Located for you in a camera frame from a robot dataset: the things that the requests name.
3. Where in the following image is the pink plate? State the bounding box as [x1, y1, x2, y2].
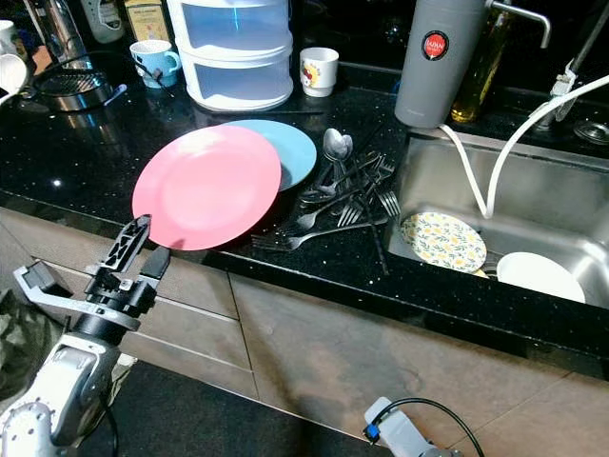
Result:
[131, 125, 284, 251]

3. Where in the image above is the lemon print plate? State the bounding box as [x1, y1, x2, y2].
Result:
[400, 211, 488, 275]

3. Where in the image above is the dark metal kitchen faucet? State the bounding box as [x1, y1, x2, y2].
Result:
[533, 10, 609, 125]

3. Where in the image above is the olive camouflage cloth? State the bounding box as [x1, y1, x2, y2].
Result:
[0, 290, 58, 401]

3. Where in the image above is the steel mesh strainer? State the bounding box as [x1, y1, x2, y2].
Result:
[33, 65, 127, 113]

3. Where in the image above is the steel fork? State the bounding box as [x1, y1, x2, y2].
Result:
[252, 217, 391, 251]
[376, 189, 402, 218]
[335, 202, 363, 228]

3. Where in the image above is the light blue plate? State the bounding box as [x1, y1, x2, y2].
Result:
[224, 119, 318, 191]

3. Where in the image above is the blue mug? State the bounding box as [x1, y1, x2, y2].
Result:
[130, 40, 184, 89]

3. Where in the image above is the white stacked plastic container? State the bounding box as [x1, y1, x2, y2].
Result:
[167, 0, 294, 113]

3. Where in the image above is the brown base cabinet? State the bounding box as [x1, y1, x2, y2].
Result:
[0, 205, 609, 457]

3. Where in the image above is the white round ladle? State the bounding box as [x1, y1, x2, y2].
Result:
[0, 54, 28, 101]

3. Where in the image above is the steel spoon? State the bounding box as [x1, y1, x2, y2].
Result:
[300, 129, 353, 206]

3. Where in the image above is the black chopstick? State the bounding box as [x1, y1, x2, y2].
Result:
[362, 152, 389, 277]

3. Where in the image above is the yellow carton box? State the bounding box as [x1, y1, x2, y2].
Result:
[124, 0, 170, 42]

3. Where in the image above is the steel jug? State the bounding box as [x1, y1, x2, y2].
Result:
[24, 0, 91, 68]

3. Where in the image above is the white labelled bottle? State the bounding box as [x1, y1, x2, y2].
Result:
[78, 0, 125, 44]

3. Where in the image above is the white printed cup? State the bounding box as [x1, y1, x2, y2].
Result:
[300, 47, 341, 97]

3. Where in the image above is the grey water filter with spout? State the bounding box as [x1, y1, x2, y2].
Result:
[394, 0, 553, 129]

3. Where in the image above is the yellow oil bottle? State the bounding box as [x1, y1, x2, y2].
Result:
[450, 5, 515, 125]

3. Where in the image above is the white bowl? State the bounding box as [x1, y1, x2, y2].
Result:
[497, 251, 587, 304]

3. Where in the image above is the stainless steel sink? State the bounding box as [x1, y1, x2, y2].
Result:
[385, 133, 609, 310]

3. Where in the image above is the round metal drain cap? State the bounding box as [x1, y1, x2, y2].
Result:
[574, 121, 609, 146]

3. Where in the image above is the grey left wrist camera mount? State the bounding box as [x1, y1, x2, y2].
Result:
[14, 262, 144, 331]

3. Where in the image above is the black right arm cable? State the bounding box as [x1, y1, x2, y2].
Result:
[376, 397, 486, 457]

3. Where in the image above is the white hose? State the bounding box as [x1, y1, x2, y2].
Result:
[438, 74, 609, 220]

